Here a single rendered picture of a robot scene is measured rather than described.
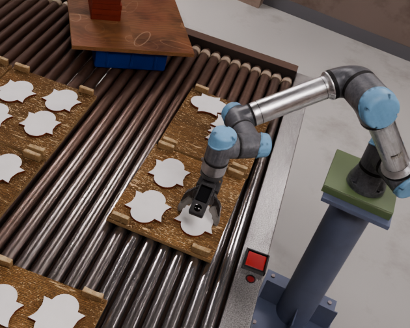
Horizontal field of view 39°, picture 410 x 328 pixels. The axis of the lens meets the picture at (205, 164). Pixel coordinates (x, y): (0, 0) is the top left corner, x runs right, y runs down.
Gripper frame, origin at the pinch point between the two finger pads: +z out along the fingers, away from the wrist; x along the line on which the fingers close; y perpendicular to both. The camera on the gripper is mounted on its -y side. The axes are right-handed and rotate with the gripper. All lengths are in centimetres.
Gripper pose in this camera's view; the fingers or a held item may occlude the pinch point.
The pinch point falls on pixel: (196, 219)
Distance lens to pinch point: 185.3
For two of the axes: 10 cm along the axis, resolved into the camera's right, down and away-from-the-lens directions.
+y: 3.1, -5.8, 7.5
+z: -2.2, 7.3, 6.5
